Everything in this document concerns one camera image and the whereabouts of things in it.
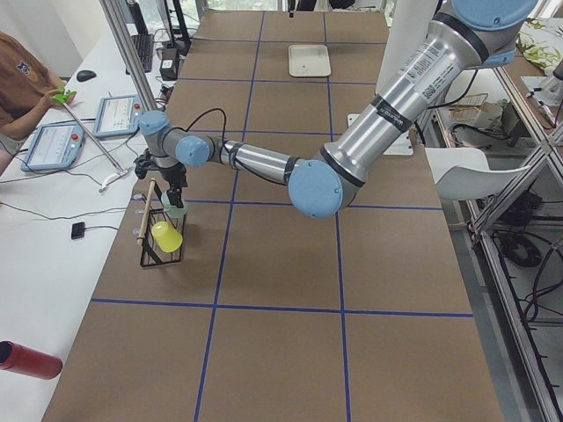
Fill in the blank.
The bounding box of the green handled grabber stick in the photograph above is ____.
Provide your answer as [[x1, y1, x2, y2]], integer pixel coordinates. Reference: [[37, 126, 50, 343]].
[[50, 89, 132, 175]]

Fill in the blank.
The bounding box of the black computer mouse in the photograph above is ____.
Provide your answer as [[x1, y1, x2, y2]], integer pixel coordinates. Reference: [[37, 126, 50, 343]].
[[76, 69, 97, 83]]

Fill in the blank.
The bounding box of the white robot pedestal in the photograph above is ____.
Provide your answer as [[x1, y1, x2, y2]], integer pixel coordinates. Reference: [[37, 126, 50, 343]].
[[337, 1, 457, 167]]

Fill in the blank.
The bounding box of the black box device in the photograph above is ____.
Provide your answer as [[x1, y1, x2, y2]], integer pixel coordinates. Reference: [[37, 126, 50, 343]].
[[159, 48, 179, 81]]

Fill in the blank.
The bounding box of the white chair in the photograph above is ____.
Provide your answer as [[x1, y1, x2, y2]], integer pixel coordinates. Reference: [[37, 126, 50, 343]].
[[425, 148, 530, 200]]

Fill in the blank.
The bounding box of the black wire cup rack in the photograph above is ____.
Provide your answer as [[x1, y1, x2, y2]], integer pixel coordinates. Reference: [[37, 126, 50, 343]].
[[134, 178, 186, 268]]

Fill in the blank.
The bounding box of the small black puck device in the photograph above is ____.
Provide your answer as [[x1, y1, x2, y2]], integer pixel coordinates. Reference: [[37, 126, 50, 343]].
[[70, 222, 86, 240]]

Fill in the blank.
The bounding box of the aluminium frame post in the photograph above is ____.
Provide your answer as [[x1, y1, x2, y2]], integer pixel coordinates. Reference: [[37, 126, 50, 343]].
[[99, 0, 157, 118]]

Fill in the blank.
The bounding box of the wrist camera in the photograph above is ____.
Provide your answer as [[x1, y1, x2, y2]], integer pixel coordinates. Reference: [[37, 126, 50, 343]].
[[134, 149, 155, 180]]

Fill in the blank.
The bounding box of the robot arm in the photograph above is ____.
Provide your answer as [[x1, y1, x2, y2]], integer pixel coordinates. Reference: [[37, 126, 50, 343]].
[[139, 1, 536, 218]]

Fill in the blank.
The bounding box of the pale green cup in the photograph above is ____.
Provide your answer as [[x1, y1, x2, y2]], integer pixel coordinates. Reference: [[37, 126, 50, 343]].
[[160, 192, 187, 219]]

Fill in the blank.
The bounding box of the red bottle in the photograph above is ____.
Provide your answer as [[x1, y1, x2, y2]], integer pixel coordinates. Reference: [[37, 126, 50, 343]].
[[1, 340, 62, 380]]

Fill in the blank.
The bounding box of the person in brown shirt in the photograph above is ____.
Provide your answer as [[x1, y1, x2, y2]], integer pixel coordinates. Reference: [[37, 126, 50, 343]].
[[1, 33, 66, 141]]

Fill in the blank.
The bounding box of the black keyboard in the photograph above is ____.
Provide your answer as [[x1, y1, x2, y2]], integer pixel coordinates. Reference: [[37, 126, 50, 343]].
[[130, 33, 154, 73]]

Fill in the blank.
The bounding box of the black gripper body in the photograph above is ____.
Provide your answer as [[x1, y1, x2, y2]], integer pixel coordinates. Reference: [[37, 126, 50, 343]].
[[159, 163, 187, 190]]

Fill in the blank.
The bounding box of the yellow cup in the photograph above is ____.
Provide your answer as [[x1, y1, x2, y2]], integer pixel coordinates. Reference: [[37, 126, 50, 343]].
[[150, 221, 183, 253]]

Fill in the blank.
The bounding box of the teach pendant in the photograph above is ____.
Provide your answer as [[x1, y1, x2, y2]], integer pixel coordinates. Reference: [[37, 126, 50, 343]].
[[93, 95, 143, 139], [20, 123, 84, 172]]

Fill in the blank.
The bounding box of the cream rabbit tray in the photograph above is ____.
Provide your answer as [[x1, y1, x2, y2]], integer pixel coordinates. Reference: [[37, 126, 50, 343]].
[[289, 44, 332, 77]]

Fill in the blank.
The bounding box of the near teach pendant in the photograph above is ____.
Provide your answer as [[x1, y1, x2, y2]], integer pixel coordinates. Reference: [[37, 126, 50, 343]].
[[20, 123, 84, 172]]

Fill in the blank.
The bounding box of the far teach pendant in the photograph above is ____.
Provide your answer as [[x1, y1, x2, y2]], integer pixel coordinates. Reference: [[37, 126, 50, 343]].
[[93, 95, 143, 139]]

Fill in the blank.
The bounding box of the black camera cable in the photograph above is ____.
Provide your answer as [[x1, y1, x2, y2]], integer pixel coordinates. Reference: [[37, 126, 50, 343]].
[[184, 108, 291, 186]]

